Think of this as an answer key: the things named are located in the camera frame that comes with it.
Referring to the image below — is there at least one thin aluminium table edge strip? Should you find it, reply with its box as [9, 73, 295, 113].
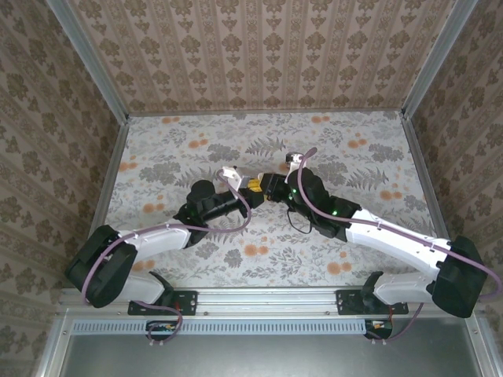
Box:
[126, 108, 406, 117]

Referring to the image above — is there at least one metal lower panel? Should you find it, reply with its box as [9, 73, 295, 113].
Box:
[58, 334, 485, 377]

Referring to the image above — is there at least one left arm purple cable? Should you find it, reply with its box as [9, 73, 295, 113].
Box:
[81, 172, 253, 349]

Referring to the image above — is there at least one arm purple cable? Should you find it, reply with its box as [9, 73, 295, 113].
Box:
[81, 172, 253, 349]
[296, 147, 503, 346]

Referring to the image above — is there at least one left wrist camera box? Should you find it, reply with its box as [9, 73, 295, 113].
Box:
[222, 167, 252, 190]

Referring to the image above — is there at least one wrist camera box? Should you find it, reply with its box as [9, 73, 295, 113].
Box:
[222, 167, 252, 190]
[283, 152, 303, 184]

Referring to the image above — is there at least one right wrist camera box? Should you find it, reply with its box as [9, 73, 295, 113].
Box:
[283, 152, 303, 184]

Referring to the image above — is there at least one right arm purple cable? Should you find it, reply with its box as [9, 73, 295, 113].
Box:
[296, 147, 503, 346]

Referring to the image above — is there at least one aluminium table side rail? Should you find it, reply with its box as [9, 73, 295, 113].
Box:
[400, 112, 467, 287]
[73, 115, 130, 287]

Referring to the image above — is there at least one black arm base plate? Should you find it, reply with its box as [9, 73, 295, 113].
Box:
[336, 289, 409, 317]
[127, 289, 198, 317]

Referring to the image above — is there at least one grey slotted cable duct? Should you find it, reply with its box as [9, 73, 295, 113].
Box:
[72, 318, 373, 336]

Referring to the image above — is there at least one aluminium frame post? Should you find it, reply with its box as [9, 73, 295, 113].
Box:
[44, 0, 130, 126]
[400, 0, 480, 121]

